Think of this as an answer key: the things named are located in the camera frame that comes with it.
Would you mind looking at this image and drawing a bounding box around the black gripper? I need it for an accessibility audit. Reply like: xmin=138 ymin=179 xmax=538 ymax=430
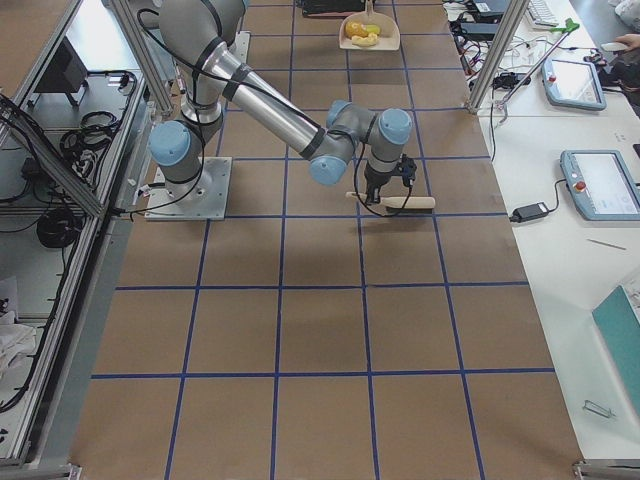
xmin=364 ymin=155 xmax=416 ymax=205

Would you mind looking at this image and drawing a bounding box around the white hand brush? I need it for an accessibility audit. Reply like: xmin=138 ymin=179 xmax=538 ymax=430
xmin=373 ymin=195 xmax=436 ymax=210

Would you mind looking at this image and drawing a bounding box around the beige plastic dustpan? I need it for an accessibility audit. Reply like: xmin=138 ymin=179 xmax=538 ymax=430
xmin=339 ymin=0 xmax=400 ymax=51

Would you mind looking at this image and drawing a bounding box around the yellow potato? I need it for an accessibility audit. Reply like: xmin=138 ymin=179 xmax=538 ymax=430
xmin=344 ymin=21 xmax=369 ymax=38

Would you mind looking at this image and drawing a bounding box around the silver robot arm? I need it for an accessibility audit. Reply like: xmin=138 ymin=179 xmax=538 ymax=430
xmin=158 ymin=1 xmax=416 ymax=205

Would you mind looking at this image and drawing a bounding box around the black power adapter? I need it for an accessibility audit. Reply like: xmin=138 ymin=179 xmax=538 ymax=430
xmin=509 ymin=202 xmax=550 ymax=223

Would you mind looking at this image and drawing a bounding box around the upper blue teach pendant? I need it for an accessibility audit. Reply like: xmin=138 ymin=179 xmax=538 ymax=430
xmin=541 ymin=59 xmax=607 ymax=111

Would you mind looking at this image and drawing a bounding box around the blue teach pendant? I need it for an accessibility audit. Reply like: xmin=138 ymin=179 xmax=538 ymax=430
xmin=560 ymin=150 xmax=639 ymax=221
xmin=541 ymin=59 xmax=607 ymax=111

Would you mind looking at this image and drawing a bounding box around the lower blue teach pendant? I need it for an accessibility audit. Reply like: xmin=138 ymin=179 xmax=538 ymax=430
xmin=560 ymin=150 xmax=639 ymax=221

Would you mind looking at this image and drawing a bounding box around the teal notebook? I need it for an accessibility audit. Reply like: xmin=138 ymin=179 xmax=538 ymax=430
xmin=592 ymin=286 xmax=639 ymax=377

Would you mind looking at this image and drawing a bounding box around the white crumpled cloth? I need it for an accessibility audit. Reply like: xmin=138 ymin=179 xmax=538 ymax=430
xmin=0 ymin=274 xmax=39 ymax=401

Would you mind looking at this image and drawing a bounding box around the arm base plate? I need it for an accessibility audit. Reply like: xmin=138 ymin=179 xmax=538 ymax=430
xmin=144 ymin=157 xmax=232 ymax=221

